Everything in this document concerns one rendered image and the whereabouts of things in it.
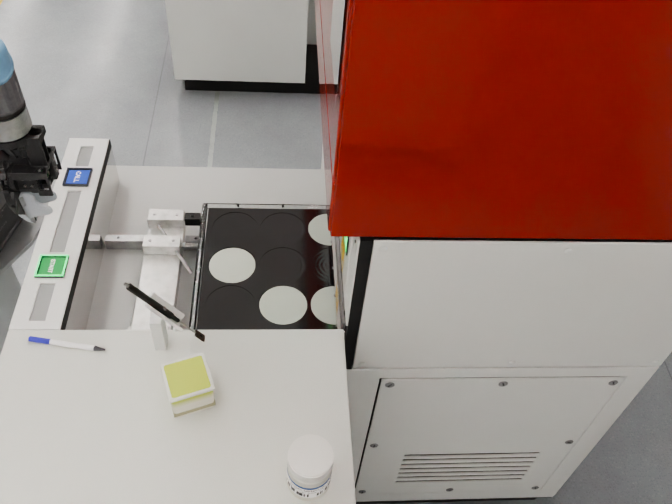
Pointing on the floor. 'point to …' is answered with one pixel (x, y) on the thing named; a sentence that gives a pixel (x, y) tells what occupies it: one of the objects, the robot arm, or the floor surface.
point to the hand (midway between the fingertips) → (28, 216)
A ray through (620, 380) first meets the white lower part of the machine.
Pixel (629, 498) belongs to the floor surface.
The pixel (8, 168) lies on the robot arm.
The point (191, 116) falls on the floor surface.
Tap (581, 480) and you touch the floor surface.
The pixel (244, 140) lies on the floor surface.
